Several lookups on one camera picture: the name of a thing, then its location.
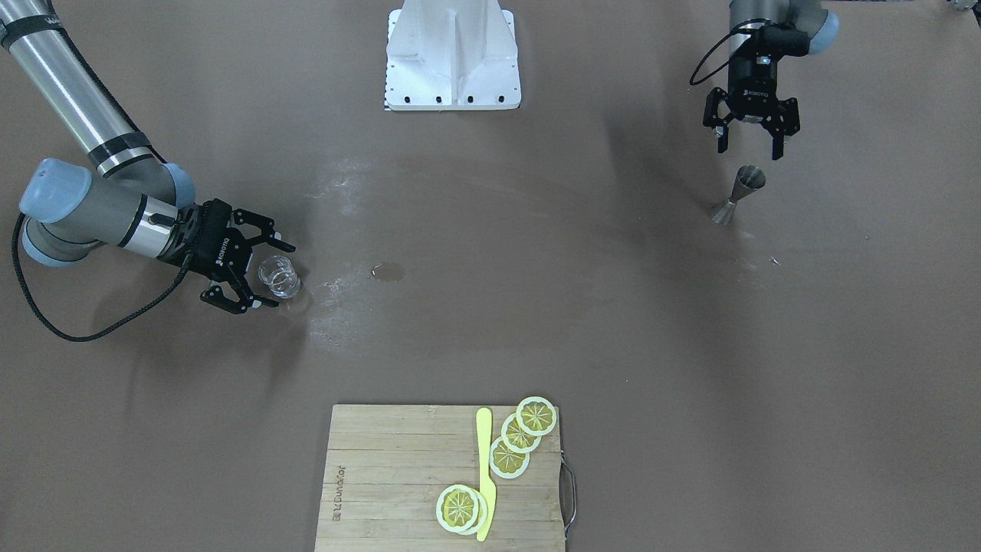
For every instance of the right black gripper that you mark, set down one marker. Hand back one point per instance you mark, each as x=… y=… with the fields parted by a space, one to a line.
x=220 y=254

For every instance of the yellow plastic knife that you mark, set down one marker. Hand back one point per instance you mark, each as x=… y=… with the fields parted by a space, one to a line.
x=484 y=429

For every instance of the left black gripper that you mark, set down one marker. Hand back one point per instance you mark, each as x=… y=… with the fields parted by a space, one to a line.
x=750 y=86

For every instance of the lemon slice by knife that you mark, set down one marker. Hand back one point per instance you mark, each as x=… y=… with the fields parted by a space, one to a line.
x=461 y=510

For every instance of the lemon slice far end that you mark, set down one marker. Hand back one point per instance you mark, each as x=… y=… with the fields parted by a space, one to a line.
x=536 y=416

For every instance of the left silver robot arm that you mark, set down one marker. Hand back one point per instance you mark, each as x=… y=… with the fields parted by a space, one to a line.
x=820 y=24

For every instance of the bamboo cutting board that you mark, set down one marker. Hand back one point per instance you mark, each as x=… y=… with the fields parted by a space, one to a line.
x=386 y=466

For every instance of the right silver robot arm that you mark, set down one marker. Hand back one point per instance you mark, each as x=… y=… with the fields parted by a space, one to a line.
x=126 y=196

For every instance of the white pedestal base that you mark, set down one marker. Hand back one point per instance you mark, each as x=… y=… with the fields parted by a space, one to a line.
x=452 y=55

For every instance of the steel jigger shaker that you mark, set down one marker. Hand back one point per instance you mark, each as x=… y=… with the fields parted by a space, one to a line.
x=749 y=179

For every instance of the clear glass measuring cup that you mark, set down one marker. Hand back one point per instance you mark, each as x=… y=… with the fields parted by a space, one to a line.
x=280 y=276

